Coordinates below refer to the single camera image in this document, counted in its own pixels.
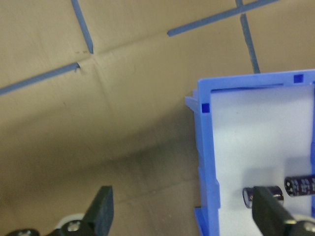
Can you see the blue capacitor storage bin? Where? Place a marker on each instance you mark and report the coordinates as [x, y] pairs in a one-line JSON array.
[[205, 137]]

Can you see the black cylindrical capacitor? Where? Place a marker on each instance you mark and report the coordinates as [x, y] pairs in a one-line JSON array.
[[247, 196], [300, 185]]

